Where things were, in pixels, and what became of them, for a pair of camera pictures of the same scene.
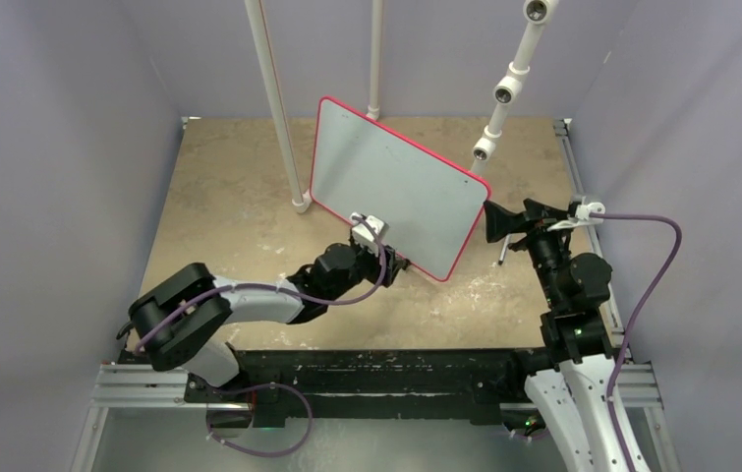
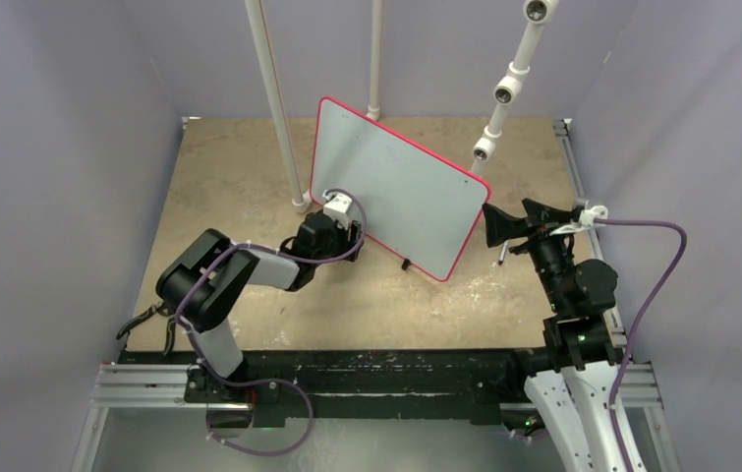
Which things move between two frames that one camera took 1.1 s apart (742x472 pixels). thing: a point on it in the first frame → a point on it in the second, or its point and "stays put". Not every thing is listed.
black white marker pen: (502, 255) stays put
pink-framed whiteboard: (432, 206) stays put
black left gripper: (392, 262) → (349, 236)
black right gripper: (500, 221) stays put
